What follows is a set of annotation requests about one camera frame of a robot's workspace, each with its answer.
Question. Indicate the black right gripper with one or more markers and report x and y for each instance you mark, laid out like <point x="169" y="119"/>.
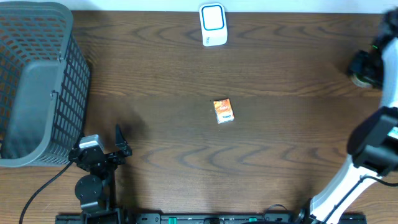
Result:
<point x="360" y="65"/>

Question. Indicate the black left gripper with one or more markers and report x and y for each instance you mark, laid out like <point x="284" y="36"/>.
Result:
<point x="120" y="143"/>

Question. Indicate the green lidded jar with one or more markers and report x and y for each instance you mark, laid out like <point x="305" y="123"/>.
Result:
<point x="358" y="82"/>

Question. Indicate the small orange snack packet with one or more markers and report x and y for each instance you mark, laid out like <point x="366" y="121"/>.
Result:
<point x="223" y="110"/>

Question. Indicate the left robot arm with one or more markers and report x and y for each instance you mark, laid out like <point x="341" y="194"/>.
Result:
<point x="96" y="191"/>

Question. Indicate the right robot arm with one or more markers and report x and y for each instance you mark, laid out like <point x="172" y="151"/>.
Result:
<point x="372" y="146"/>

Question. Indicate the white barcode scanner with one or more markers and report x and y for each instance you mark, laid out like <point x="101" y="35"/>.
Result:
<point x="213" y="24"/>

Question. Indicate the grey plastic mesh basket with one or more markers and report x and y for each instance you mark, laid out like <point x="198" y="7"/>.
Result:
<point x="45" y="82"/>

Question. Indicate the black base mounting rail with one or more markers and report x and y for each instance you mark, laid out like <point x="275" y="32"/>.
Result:
<point x="155" y="218"/>

